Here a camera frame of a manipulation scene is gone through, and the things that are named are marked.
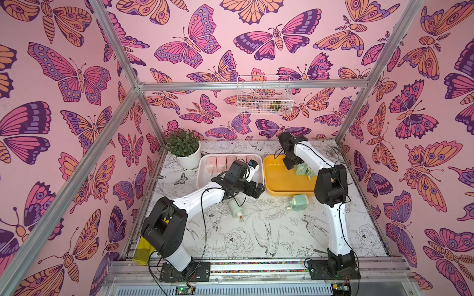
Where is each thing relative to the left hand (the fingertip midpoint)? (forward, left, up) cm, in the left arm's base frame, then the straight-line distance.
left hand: (259, 184), depth 86 cm
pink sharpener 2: (+18, +14, -4) cm, 24 cm away
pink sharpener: (+16, +25, -5) cm, 30 cm away
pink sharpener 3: (+20, +8, -5) cm, 22 cm away
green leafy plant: (+20, +39, +7) cm, 45 cm away
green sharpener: (-11, +10, -5) cm, 16 cm away
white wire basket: (+40, -4, +22) cm, 46 cm away
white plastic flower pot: (+18, +36, -5) cm, 40 cm away
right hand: (+17, -21, -4) cm, 27 cm away
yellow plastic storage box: (+9, -12, -11) cm, 19 cm away
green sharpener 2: (-7, -19, -5) cm, 21 cm away
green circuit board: (-40, +30, -13) cm, 51 cm away
